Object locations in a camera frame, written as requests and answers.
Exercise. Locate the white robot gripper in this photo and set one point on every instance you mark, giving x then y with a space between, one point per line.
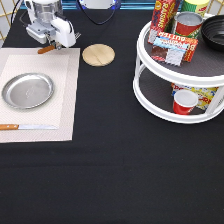
48 24

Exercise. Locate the silver metal plate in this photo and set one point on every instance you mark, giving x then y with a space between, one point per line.
28 90

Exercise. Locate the beige woven placemat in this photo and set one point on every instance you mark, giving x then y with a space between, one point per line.
62 67

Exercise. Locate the round wooden coaster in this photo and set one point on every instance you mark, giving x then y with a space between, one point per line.
98 55

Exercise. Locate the chocolate bar packet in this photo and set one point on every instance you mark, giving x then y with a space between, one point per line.
168 51

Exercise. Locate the red raisins box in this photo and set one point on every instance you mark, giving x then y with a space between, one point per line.
162 13

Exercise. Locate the red tin can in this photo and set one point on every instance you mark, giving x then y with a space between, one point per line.
188 24

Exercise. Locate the red butter box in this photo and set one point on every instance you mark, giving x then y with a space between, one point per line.
186 43

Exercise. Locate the red plastic cup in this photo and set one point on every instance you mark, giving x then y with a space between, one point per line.
184 102

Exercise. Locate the white two-tier turntable shelf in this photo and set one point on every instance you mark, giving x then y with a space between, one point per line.
152 81

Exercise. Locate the green yellow canister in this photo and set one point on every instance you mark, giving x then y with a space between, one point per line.
196 6

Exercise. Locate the yellow food box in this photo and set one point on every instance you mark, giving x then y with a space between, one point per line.
205 95

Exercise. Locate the black bowl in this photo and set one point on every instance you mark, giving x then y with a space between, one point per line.
212 32

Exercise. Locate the wooden handled knife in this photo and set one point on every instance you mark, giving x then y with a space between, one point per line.
26 127

